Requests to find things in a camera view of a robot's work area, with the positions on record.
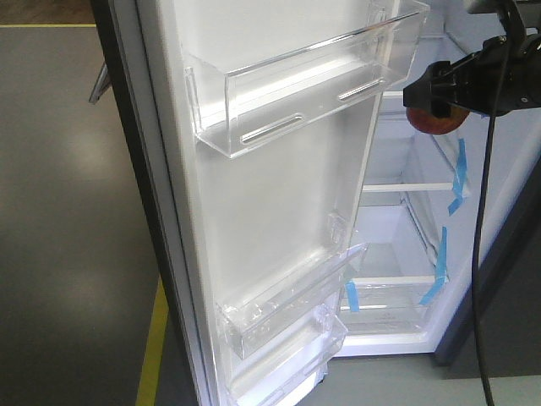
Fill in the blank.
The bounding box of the black hanging cable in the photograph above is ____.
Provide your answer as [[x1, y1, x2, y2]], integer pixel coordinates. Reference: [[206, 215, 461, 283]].
[[472, 0, 529, 406]]

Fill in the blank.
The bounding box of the fridge door white inside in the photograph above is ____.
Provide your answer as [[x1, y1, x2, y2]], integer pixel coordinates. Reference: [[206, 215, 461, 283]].
[[90, 0, 432, 406]]

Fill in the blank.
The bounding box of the grey fridge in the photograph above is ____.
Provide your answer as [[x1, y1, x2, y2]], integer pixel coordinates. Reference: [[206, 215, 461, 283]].
[[319, 1, 496, 359]]

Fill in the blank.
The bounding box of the red yellow apple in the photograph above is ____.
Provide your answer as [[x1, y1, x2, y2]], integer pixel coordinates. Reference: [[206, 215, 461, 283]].
[[406, 107, 469, 135]]

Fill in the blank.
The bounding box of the clear lower door bin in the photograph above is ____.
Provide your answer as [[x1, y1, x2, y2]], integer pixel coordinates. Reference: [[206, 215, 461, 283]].
[[227, 304, 347, 405]]

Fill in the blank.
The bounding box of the silver sign stand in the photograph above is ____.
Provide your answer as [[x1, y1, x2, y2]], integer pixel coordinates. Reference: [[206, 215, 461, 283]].
[[88, 63, 111, 105]]

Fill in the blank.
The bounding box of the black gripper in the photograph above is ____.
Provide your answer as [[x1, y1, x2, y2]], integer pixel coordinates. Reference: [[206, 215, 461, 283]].
[[403, 35, 540, 118]]

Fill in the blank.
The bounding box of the clear upper door bin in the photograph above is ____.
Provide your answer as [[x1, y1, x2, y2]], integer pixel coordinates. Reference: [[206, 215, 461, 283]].
[[183, 1, 429, 158]]

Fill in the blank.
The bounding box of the clear door bin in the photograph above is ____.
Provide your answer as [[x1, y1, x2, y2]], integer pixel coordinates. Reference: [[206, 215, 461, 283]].
[[219, 244, 368, 359], [183, 1, 429, 158], [227, 304, 347, 405]]

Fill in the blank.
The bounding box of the clear crisper drawer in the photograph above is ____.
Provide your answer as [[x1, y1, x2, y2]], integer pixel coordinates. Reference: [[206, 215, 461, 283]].
[[338, 278, 444, 335]]

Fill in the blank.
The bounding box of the clear middle door bin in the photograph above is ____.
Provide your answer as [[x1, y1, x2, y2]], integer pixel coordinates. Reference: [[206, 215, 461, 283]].
[[219, 244, 368, 359]]

